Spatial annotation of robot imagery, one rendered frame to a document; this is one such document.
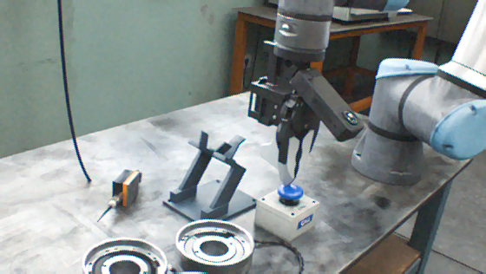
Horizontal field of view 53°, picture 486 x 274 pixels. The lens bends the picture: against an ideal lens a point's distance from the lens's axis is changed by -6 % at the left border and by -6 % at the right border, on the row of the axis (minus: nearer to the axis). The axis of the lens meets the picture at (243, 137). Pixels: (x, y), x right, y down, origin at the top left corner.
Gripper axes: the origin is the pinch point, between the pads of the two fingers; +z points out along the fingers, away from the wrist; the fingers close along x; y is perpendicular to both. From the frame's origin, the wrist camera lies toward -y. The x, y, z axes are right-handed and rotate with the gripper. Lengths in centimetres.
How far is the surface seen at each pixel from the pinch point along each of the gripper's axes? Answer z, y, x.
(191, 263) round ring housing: 4.8, -0.7, 21.2
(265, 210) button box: 4.8, 1.5, 3.5
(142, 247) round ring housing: 5.1, 6.1, 23.5
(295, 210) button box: 3.7, -2.4, 1.5
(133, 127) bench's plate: 8.3, 45.0, -5.4
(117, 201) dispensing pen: 6.0, 18.7, 18.2
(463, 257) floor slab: 88, -3, -149
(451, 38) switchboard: 28, 91, -355
